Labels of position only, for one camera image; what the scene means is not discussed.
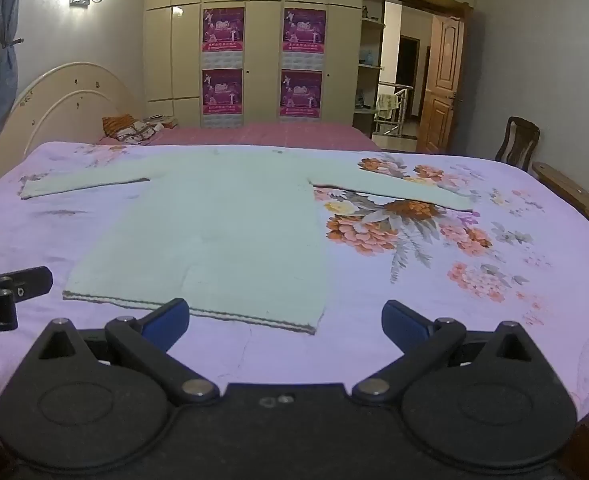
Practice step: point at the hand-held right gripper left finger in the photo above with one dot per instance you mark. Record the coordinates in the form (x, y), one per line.
(167, 321)

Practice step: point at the dark wooden chair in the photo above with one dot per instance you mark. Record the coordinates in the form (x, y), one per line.
(519, 132)

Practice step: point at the cream arched headboard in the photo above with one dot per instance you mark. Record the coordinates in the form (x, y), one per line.
(64, 105)

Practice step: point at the brown wooden door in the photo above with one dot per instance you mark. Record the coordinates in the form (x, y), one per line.
(442, 85)

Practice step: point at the purple wall poster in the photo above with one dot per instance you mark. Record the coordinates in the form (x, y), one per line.
(301, 92)
(223, 30)
(222, 92)
(304, 30)

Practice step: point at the purple floral bedsheet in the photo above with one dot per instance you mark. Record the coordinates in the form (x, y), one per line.
(424, 355)

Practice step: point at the cream wardrobe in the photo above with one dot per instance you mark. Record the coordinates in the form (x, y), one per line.
(264, 35)

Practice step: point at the pink bedspread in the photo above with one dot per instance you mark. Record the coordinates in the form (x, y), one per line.
(274, 135)

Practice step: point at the patterned pillow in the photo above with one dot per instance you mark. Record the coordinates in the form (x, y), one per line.
(137, 132)

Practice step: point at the orange pillow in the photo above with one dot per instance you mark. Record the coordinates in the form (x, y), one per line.
(117, 124)

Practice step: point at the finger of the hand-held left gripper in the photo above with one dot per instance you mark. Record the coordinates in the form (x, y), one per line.
(27, 280)

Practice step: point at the brown wooden cabinet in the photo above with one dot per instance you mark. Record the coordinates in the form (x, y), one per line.
(569, 187)

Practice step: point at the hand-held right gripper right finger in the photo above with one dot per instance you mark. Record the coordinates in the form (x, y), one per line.
(404, 322)

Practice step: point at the light green sweater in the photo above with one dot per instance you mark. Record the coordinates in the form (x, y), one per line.
(214, 235)

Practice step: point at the yellowish cloth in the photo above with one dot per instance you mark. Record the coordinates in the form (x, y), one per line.
(387, 105)

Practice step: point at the open corner shelf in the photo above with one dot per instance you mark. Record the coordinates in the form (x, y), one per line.
(369, 67)

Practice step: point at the metal stair railing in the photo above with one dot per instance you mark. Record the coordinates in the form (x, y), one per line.
(394, 120)

